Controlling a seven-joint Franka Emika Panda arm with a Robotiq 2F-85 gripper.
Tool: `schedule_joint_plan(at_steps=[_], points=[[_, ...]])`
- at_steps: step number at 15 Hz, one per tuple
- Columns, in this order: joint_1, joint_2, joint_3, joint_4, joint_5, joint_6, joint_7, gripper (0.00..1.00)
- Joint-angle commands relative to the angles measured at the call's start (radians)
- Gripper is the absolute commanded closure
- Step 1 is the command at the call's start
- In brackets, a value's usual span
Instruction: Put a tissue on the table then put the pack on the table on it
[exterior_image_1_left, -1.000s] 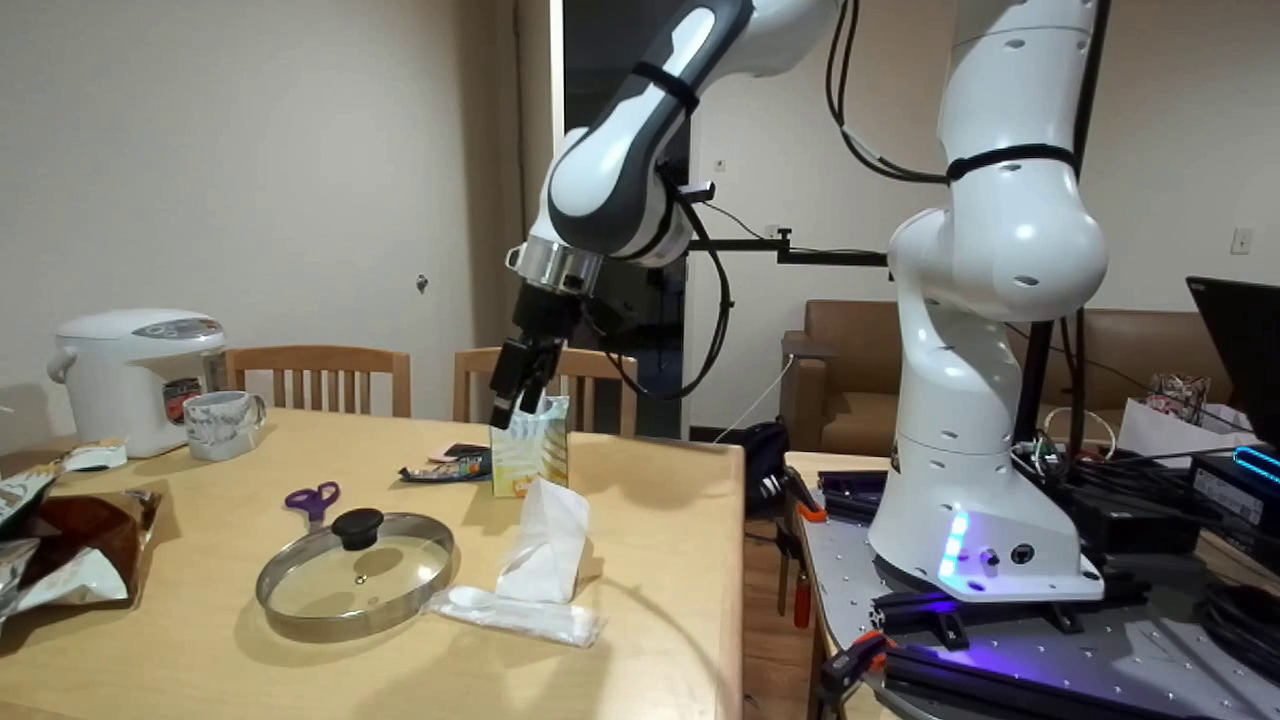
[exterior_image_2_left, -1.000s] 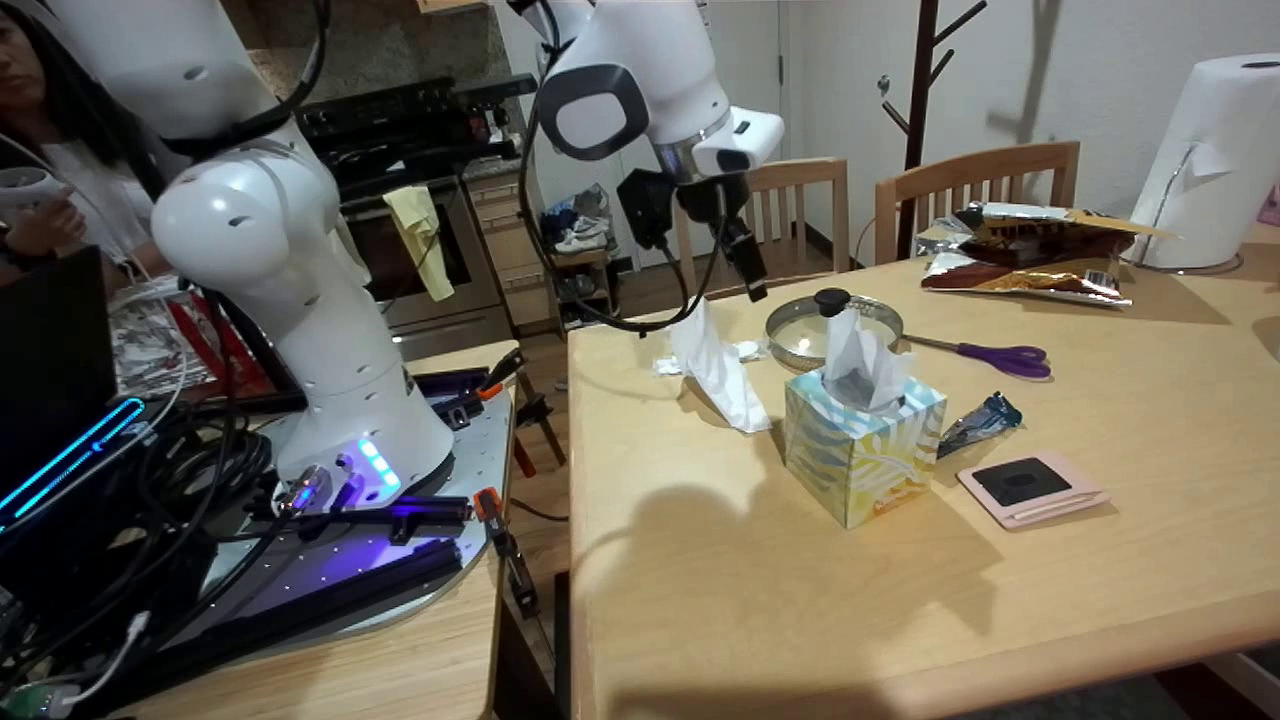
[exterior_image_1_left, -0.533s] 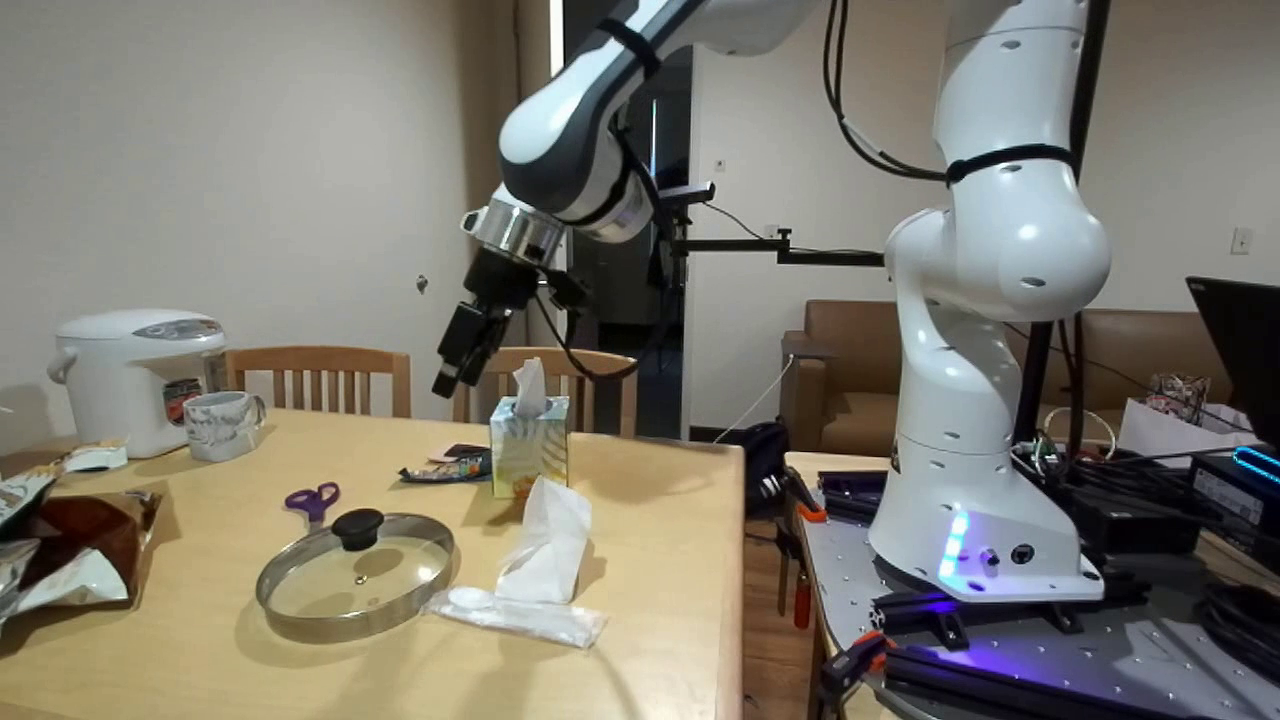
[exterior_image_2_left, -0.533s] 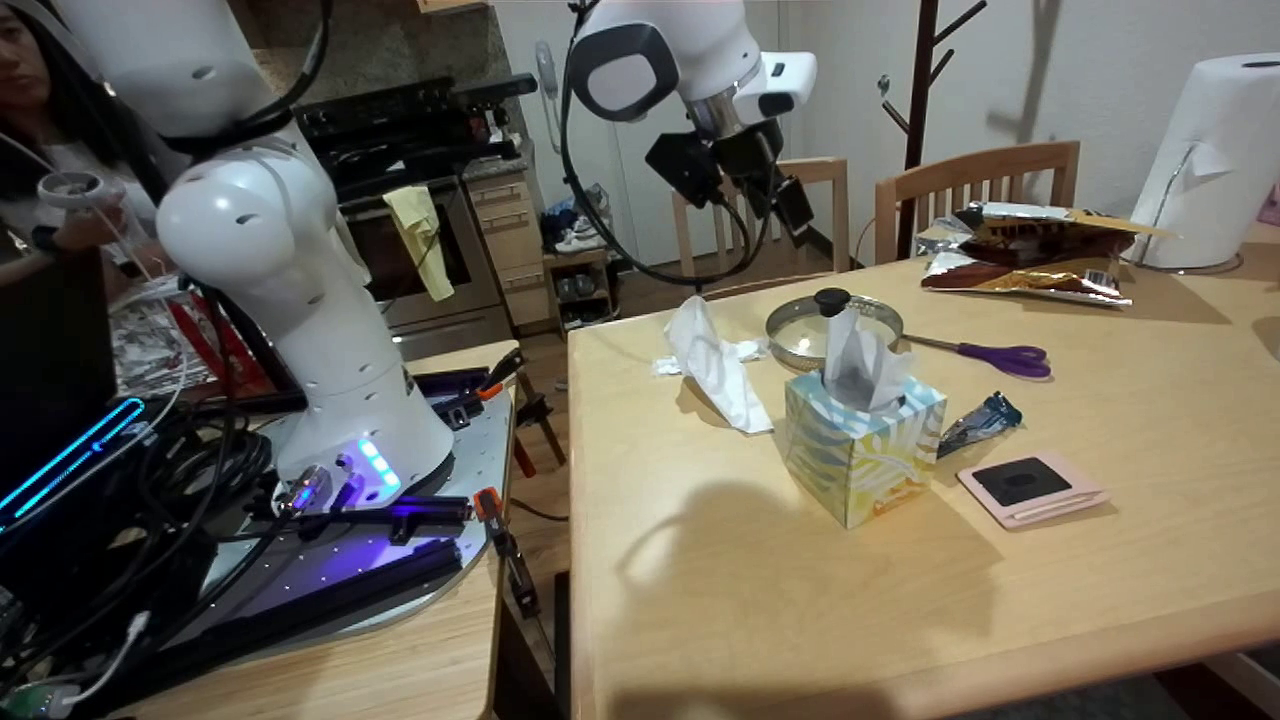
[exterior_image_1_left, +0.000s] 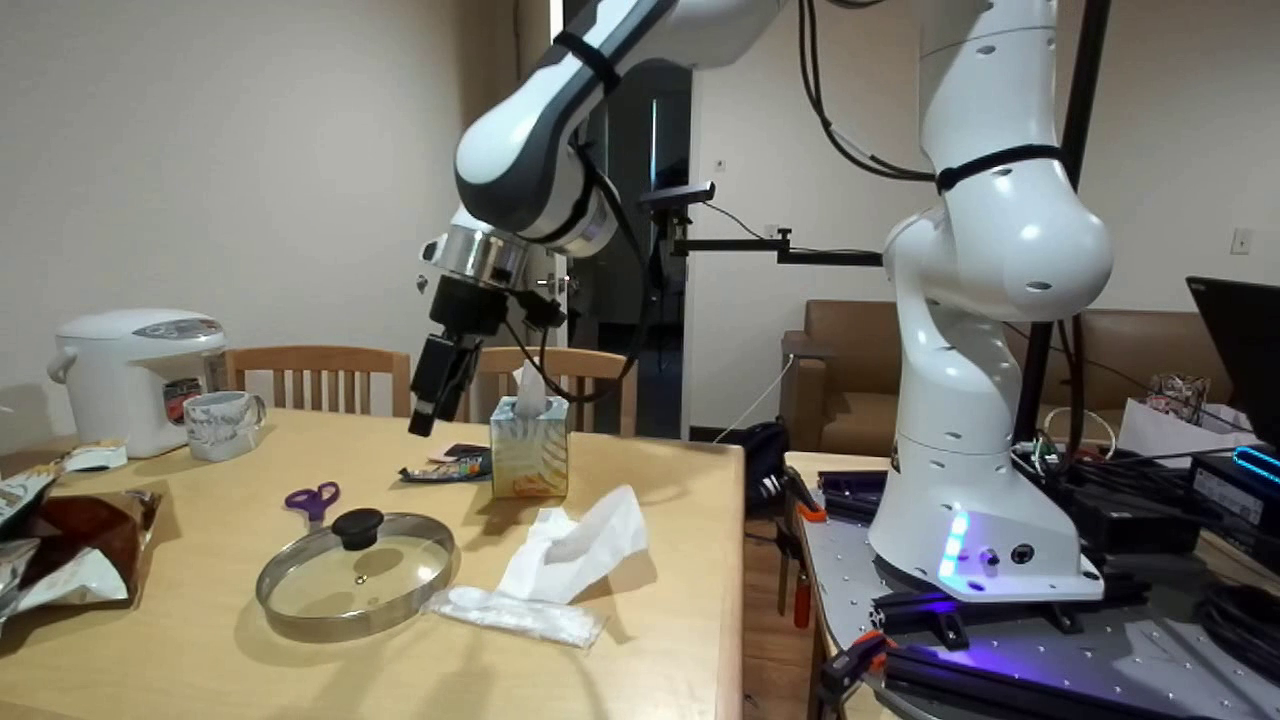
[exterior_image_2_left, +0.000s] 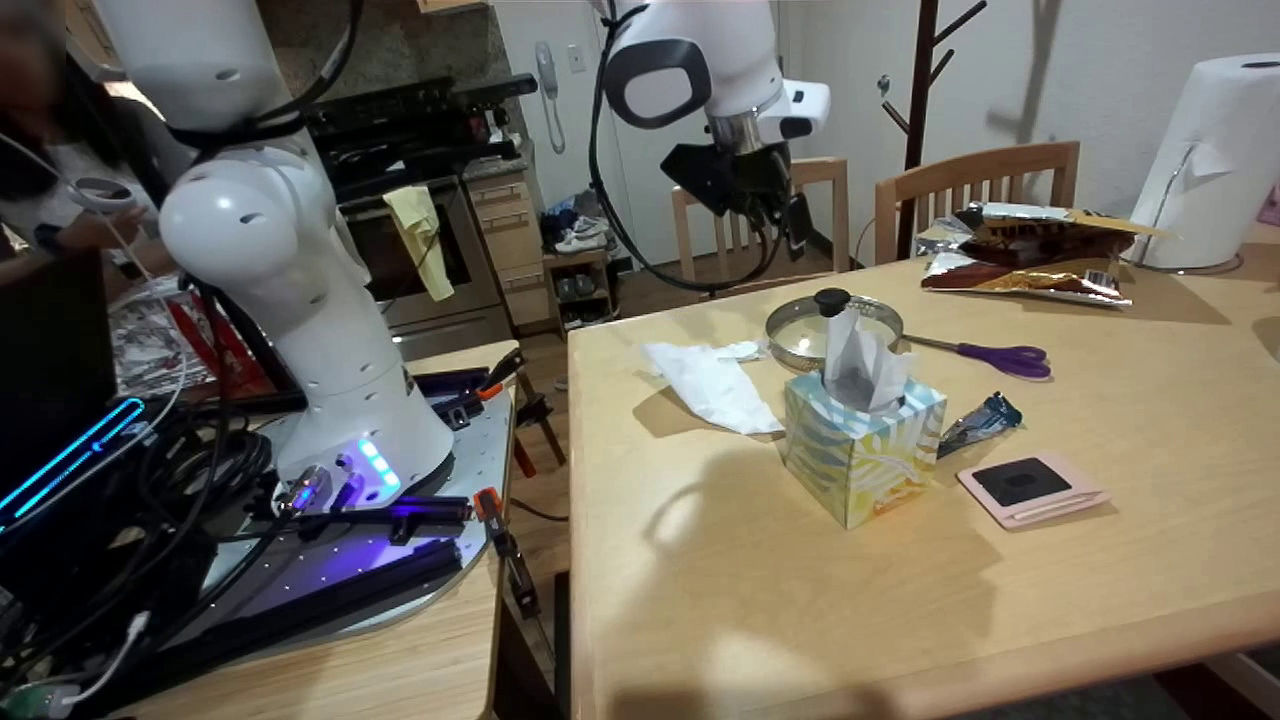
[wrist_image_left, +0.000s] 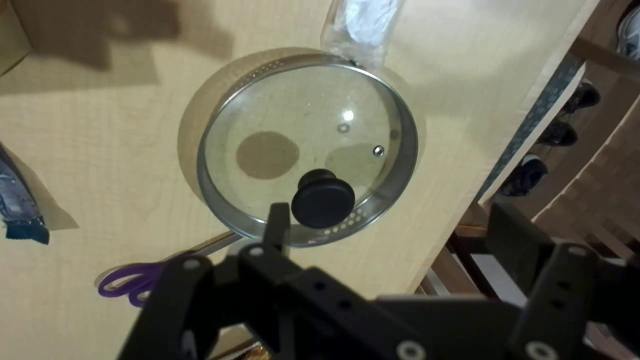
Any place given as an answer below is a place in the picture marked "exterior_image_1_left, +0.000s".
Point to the brown snack bag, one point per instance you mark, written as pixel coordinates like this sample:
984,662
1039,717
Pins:
104,524

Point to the brown sofa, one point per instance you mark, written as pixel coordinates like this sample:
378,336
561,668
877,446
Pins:
846,374

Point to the patterned tissue box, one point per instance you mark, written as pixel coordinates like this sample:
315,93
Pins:
529,454

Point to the white crumpled wrapper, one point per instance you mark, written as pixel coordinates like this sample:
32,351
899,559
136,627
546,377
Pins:
75,582

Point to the white paper tissue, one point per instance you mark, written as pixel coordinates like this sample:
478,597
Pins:
580,546
529,386

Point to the metal robot mounting plate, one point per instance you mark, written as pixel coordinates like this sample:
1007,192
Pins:
1064,654

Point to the wooden slat chair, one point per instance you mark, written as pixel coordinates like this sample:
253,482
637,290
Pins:
323,363
607,367

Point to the dark snack wrapper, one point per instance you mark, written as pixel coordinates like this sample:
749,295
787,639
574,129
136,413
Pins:
443,471

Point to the black monitor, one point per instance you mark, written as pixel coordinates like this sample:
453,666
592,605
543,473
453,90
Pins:
1247,355

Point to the black vertical pole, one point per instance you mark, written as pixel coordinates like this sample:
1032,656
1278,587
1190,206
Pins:
1076,82

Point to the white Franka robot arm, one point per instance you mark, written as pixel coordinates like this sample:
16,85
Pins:
1002,252

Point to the black camera on boom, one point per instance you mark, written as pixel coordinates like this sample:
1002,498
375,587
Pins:
812,250

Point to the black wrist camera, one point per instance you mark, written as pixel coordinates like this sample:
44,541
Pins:
543,310

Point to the white electric water boiler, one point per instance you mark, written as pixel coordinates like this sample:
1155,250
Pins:
127,380

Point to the clear plastic container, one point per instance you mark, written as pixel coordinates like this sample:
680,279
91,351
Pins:
220,424

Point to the orange black clamp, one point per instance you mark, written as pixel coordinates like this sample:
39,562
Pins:
855,662

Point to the black box with blue light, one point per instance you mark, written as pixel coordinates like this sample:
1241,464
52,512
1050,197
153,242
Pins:
1241,486

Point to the glass pot lid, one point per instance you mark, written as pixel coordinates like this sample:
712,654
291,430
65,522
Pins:
354,579

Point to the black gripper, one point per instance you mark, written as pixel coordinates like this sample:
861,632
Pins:
469,315

